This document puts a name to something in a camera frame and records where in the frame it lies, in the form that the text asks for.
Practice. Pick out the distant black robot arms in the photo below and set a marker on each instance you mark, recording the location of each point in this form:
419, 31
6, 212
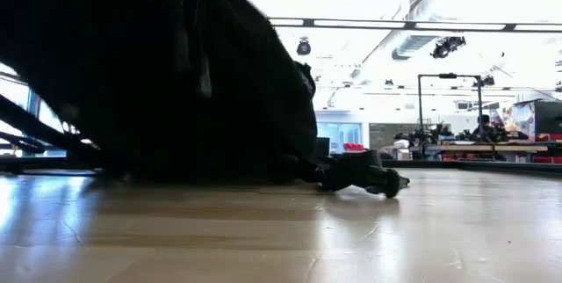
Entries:
421, 135

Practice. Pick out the wooden workbench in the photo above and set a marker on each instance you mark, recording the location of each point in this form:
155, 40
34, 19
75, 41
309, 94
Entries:
465, 147

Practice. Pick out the black dome camera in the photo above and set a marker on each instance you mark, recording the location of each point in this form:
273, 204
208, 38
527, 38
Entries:
303, 47

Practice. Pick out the black station frame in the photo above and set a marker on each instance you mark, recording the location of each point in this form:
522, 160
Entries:
420, 98

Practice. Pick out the person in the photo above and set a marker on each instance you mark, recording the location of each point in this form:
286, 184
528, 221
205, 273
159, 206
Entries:
484, 121

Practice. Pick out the black ceiling light cluster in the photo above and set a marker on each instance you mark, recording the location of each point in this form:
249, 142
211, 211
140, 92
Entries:
448, 46

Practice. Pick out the black overhead crossbar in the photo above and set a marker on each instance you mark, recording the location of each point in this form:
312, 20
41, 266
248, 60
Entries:
408, 24

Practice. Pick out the dark wall board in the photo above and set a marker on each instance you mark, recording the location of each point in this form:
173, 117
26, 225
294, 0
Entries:
386, 135

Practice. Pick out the black backpack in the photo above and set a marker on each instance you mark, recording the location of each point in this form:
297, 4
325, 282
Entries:
153, 76

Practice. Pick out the red plastic bin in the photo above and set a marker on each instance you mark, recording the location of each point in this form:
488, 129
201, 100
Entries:
353, 147

